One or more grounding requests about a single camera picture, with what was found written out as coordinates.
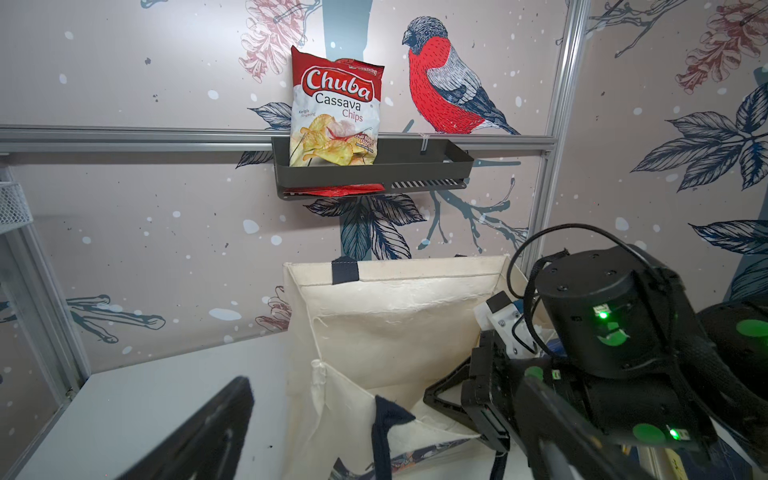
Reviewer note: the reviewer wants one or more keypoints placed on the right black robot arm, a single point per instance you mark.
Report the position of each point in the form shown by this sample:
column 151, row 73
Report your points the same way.
column 614, row 335

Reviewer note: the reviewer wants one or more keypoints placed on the black wire wall basket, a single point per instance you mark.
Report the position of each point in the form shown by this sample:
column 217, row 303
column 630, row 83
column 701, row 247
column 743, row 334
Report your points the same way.
column 401, row 166

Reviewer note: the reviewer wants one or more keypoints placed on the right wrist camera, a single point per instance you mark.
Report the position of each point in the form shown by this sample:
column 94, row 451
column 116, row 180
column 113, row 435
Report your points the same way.
column 501, row 319

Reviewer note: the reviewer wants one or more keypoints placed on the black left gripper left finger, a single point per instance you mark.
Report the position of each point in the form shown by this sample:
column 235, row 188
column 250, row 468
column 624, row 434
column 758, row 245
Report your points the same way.
column 208, row 445

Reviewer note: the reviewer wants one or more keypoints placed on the Chuba cassava chips bag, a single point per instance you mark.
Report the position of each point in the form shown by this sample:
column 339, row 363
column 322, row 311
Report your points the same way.
column 335, row 113

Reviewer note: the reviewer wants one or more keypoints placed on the aluminium frame post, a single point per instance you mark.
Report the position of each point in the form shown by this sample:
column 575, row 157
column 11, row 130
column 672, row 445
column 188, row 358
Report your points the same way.
column 42, row 313

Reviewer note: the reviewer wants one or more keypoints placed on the cream canvas tote bag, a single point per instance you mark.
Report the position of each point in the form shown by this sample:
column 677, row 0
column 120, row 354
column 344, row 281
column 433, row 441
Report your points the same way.
column 372, row 334

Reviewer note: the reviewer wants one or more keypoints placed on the yellow spine book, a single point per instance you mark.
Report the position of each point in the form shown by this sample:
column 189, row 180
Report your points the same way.
column 676, row 465

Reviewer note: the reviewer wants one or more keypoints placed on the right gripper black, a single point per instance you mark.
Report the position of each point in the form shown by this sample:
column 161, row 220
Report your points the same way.
column 479, row 394

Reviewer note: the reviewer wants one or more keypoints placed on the right rear aluminium post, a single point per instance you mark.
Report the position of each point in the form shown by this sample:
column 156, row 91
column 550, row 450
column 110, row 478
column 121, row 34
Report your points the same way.
column 545, row 174

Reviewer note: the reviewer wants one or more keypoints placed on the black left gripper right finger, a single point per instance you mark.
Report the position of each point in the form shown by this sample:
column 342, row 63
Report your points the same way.
column 560, row 444

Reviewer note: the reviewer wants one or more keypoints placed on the horizontal aluminium rail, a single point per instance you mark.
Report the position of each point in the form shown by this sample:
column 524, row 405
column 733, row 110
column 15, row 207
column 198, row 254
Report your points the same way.
column 57, row 139

